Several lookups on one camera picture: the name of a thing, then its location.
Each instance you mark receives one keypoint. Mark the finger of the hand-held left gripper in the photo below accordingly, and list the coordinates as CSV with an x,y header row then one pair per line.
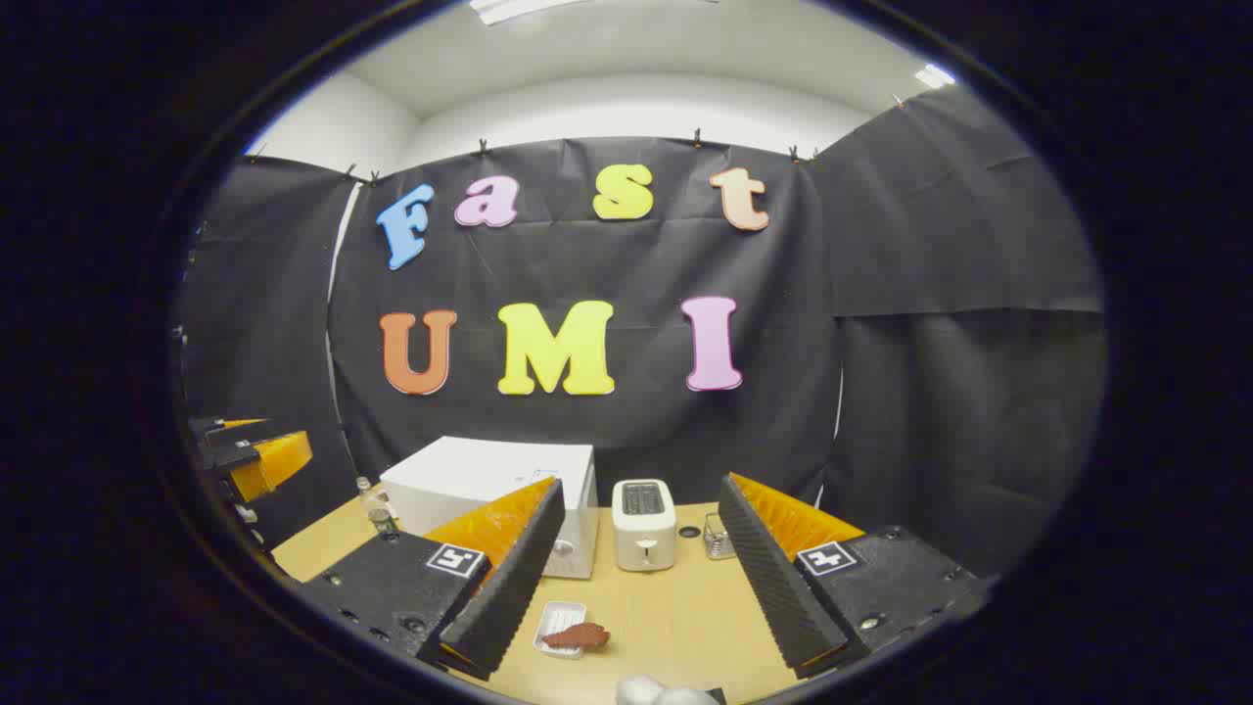
x,y
208,427
274,460

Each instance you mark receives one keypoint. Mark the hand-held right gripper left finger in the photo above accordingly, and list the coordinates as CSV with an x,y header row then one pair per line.
x,y
509,587

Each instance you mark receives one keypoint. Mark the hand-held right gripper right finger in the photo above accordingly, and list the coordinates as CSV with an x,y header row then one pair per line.
x,y
773,578

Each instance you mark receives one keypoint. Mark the red-brown meat piece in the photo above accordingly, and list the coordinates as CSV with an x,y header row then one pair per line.
x,y
580,636

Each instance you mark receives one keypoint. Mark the white microwave oven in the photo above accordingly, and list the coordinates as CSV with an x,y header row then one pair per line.
x,y
470,475

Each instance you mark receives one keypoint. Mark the small white tray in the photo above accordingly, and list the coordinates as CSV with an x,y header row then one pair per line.
x,y
558,617

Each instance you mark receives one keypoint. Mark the clear plastic bottle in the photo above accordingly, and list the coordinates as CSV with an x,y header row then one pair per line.
x,y
375,504

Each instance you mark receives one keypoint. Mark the cream toaster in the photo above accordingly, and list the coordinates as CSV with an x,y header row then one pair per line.
x,y
643,539

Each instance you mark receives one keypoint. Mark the white rounded object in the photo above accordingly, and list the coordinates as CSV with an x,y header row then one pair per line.
x,y
646,691

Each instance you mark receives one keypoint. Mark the black backdrop cloth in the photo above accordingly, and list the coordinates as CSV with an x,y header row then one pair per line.
x,y
881,245

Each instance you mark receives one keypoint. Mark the ceiling light panel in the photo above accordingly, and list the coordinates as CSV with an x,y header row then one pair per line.
x,y
519,8
933,75

